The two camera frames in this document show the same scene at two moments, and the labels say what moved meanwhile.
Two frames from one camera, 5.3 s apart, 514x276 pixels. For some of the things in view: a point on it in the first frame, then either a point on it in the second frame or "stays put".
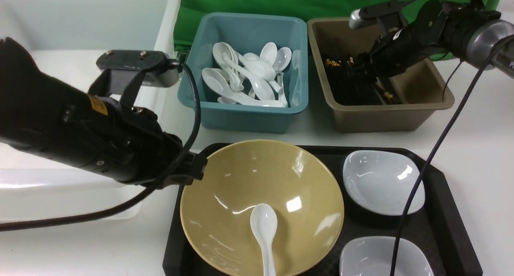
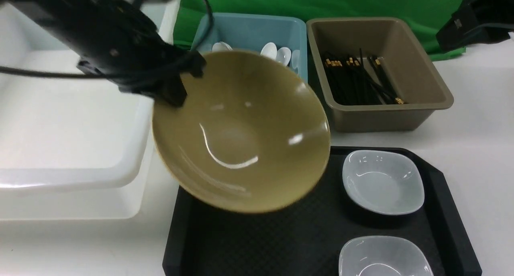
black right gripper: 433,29 -> 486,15
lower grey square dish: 373,256 stays put
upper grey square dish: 381,182 stays put
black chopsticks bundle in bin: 349,85 stays put
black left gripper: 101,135 -> 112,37
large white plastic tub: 70,27 stays put
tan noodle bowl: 300,185 -> 251,136
